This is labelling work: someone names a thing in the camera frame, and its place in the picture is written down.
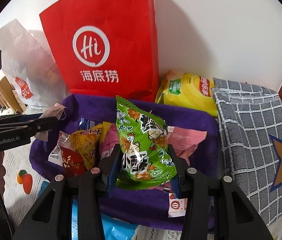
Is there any Lotso lollipop snack packet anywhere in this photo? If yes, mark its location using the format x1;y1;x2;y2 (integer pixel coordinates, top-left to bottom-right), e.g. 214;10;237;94
168;193;187;218

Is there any green chicken snack bag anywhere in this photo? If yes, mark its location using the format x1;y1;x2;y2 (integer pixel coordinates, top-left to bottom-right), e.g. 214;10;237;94
116;96;177;190

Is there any wooden headboard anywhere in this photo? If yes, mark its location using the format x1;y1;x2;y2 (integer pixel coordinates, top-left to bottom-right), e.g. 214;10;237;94
0;76;24;114

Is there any yellow chips bag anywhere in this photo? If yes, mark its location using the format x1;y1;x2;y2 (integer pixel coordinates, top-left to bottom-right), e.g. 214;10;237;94
155;70;217;117

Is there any purple towel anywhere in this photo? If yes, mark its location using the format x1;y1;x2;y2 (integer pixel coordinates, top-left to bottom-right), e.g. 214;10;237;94
29;94;220;231

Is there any pale pink packet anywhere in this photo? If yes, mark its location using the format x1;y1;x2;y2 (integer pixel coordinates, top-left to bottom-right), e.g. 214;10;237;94
34;103;65;141

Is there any grey checked star cloth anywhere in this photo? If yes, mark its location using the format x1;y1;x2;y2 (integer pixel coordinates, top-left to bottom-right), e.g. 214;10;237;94
211;78;282;225

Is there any pink snack bag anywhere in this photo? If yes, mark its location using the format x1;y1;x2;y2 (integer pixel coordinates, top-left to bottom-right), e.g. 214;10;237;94
99;122;119;159

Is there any small blue white packet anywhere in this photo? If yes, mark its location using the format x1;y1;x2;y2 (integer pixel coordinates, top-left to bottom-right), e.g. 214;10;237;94
78;118;99;131

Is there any red snack packet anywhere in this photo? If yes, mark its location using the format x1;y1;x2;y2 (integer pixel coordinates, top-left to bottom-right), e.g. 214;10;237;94
48;132;86;177

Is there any light pink pastry packet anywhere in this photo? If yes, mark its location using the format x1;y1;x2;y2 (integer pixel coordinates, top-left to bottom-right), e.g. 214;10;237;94
167;126;207;165

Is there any white Miniso plastic bag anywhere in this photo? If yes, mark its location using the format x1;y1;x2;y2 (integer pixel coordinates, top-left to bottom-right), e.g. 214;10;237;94
0;19;70;108

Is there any red Haidilao paper bag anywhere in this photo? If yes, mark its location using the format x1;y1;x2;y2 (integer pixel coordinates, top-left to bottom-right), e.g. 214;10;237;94
40;0;159;102

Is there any yellow triangular snack packet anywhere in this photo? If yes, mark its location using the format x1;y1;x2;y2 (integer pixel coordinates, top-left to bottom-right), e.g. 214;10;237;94
69;121;113;170

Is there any blue tissue pack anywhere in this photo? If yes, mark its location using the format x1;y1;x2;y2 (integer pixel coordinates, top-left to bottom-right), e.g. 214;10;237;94
37;179;139;240

